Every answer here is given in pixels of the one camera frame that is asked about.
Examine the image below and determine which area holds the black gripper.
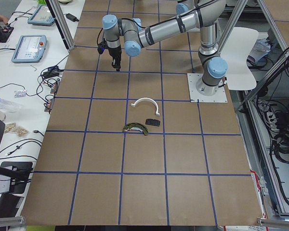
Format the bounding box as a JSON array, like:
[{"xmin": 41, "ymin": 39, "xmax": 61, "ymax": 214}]
[{"xmin": 108, "ymin": 47, "xmax": 122, "ymax": 71}]

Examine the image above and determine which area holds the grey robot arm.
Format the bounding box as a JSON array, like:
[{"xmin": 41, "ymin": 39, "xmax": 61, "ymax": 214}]
[{"xmin": 97, "ymin": 0, "xmax": 227, "ymax": 88}]

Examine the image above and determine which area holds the green curved brake shoe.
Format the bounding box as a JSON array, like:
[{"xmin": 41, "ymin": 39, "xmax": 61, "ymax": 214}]
[{"xmin": 122, "ymin": 122, "xmax": 149, "ymax": 136}]

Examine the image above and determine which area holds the black brake pad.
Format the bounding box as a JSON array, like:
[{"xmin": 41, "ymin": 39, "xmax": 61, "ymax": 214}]
[{"xmin": 145, "ymin": 118, "xmax": 160, "ymax": 127}]

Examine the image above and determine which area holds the black power adapter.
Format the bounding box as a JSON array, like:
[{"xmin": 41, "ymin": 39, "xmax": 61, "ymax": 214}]
[{"xmin": 66, "ymin": 13, "xmax": 79, "ymax": 22}]

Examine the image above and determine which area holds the near teach pendant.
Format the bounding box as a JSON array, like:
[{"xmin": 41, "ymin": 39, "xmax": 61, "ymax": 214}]
[{"xmin": 11, "ymin": 35, "xmax": 47, "ymax": 64}]

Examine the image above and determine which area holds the teach pendant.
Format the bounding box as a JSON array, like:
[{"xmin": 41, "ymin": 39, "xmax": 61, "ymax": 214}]
[
  {"xmin": 27, "ymin": 5, "xmax": 54, "ymax": 26},
  {"xmin": 11, "ymin": 35, "xmax": 47, "ymax": 64}
]

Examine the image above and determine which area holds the far teach pendant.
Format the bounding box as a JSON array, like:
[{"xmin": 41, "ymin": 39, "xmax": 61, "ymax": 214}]
[{"xmin": 27, "ymin": 5, "xmax": 54, "ymax": 26}]

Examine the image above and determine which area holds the plastic water bottle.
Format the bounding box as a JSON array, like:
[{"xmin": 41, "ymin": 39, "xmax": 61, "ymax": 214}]
[{"xmin": 0, "ymin": 98, "xmax": 22, "ymax": 113}]

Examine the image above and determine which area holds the white plastic chair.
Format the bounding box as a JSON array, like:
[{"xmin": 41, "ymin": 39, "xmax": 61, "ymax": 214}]
[{"xmin": 220, "ymin": 27, "xmax": 259, "ymax": 90}]

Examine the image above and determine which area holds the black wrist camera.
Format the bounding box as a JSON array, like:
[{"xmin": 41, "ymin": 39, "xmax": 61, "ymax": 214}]
[{"xmin": 97, "ymin": 38, "xmax": 108, "ymax": 54}]

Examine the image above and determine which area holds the white plastic half ring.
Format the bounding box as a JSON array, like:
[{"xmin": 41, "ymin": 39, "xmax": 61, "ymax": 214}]
[{"xmin": 130, "ymin": 97, "xmax": 161, "ymax": 117}]

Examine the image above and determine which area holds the aluminium frame post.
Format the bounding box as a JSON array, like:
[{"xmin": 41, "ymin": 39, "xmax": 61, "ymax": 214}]
[{"xmin": 45, "ymin": 0, "xmax": 75, "ymax": 51}]

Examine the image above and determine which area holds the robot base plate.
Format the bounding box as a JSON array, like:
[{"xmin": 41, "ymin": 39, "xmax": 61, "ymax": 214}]
[{"xmin": 187, "ymin": 73, "xmax": 228, "ymax": 103}]

